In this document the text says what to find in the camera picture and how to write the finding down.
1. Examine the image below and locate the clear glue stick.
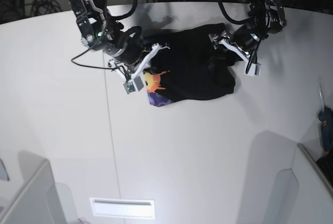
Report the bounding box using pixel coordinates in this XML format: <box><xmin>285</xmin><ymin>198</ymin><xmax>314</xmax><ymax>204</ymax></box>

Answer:
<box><xmin>317</xmin><ymin>81</ymin><xmax>325</xmax><ymax>112</ymax></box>

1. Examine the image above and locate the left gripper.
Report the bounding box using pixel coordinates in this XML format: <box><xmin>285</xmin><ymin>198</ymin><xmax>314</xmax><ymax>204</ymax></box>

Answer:
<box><xmin>209</xmin><ymin>23</ymin><xmax>262</xmax><ymax>62</ymax></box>

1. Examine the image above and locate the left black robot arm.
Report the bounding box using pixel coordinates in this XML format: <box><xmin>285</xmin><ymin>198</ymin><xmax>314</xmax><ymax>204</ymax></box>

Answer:
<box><xmin>217</xmin><ymin>0</ymin><xmax>287</xmax><ymax>64</ymax></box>

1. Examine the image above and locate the right white partition panel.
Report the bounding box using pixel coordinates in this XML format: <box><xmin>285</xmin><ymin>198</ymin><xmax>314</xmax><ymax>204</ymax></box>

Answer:
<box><xmin>265</xmin><ymin>144</ymin><xmax>332</xmax><ymax>223</ymax></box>

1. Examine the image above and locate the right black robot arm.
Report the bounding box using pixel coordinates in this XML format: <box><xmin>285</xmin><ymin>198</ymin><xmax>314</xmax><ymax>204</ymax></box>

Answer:
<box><xmin>68</xmin><ymin>0</ymin><xmax>168</xmax><ymax>82</ymax></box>

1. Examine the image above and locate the coiled black cable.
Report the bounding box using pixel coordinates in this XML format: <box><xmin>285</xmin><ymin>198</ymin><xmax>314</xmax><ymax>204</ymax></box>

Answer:
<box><xmin>30</xmin><ymin>0</ymin><xmax>62</xmax><ymax>18</ymax></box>

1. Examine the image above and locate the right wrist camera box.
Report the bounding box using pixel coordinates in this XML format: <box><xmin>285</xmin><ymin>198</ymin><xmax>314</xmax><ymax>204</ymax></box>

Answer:
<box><xmin>123</xmin><ymin>77</ymin><xmax>144</xmax><ymax>94</ymax></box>

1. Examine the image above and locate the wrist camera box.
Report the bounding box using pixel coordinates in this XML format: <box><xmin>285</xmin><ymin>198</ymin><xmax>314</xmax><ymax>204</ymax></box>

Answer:
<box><xmin>123</xmin><ymin>77</ymin><xmax>144</xmax><ymax>94</ymax></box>
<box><xmin>244</xmin><ymin>62</ymin><xmax>261</xmax><ymax>76</ymax></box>

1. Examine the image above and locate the black keyboard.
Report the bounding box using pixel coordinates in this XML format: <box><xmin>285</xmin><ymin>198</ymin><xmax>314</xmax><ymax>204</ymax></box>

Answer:
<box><xmin>316</xmin><ymin>150</ymin><xmax>333</xmax><ymax>185</ymax></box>

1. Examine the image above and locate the left white partition panel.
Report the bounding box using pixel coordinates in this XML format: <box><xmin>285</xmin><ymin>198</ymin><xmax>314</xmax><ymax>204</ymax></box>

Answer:
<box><xmin>1</xmin><ymin>159</ymin><xmax>67</xmax><ymax>224</ymax></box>

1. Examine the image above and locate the blue glue gun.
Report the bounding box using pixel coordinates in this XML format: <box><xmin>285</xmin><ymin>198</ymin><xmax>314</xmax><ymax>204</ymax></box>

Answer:
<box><xmin>318</xmin><ymin>107</ymin><xmax>332</xmax><ymax>152</ymax></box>

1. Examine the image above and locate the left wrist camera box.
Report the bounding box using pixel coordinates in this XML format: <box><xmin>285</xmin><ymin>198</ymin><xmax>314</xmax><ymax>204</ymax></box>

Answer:
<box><xmin>244</xmin><ymin>62</ymin><xmax>261</xmax><ymax>76</ymax></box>

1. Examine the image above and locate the white partition panel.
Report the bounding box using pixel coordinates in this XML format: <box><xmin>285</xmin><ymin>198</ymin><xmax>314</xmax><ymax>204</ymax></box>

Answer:
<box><xmin>1</xmin><ymin>159</ymin><xmax>67</xmax><ymax>224</ymax></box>
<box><xmin>265</xmin><ymin>144</ymin><xmax>332</xmax><ymax>223</ymax></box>

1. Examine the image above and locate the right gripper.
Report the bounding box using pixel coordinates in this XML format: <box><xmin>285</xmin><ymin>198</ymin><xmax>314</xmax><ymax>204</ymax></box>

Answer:
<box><xmin>109</xmin><ymin>26</ymin><xmax>170</xmax><ymax>81</ymax></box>

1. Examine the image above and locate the black T-shirt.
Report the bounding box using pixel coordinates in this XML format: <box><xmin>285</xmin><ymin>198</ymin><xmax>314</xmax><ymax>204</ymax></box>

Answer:
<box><xmin>144</xmin><ymin>23</ymin><xmax>238</xmax><ymax>107</ymax></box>

